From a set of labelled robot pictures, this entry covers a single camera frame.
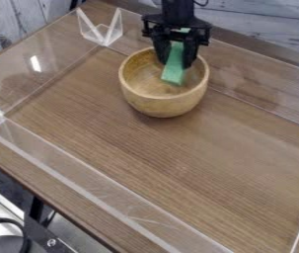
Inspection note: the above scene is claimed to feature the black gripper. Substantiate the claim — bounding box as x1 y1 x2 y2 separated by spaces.
142 14 212 69

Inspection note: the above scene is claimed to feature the green rectangular block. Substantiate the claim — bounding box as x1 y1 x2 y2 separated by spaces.
159 27 192 87

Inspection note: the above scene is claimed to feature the brown wooden bowl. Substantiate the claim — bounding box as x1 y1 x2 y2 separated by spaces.
118 47 211 118

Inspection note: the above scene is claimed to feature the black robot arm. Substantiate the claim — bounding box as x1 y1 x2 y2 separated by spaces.
142 0 212 68

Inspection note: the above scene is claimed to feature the clear acrylic front barrier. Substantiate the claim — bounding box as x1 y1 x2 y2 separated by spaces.
0 112 234 253

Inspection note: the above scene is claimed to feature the black table leg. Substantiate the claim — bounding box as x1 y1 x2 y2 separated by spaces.
29 197 45 222

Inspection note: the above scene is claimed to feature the clear acrylic corner bracket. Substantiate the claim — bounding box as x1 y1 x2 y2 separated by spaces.
76 8 123 46

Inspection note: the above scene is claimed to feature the black metal base plate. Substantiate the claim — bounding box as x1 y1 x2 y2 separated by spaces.
0 223 79 253

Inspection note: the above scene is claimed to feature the black cable loop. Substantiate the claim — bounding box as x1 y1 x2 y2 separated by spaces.
0 216 32 253

